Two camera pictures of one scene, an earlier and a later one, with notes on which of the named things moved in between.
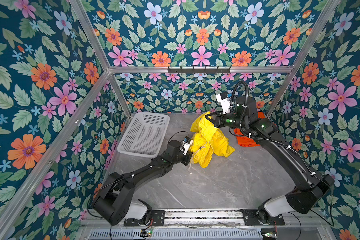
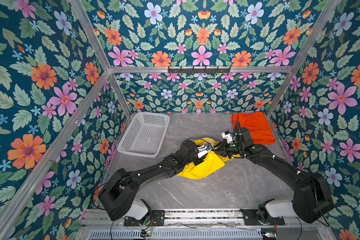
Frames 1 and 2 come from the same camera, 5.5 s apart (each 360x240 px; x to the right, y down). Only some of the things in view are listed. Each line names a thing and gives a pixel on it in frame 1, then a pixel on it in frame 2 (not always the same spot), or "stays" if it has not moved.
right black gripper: x=217 y=121 → x=222 y=147
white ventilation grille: x=176 y=234 stays
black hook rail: x=223 y=71 stays
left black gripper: x=188 y=156 → x=201 y=160
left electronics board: x=145 y=234 stays
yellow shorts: x=207 y=139 → x=212 y=162
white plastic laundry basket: x=144 y=134 stays
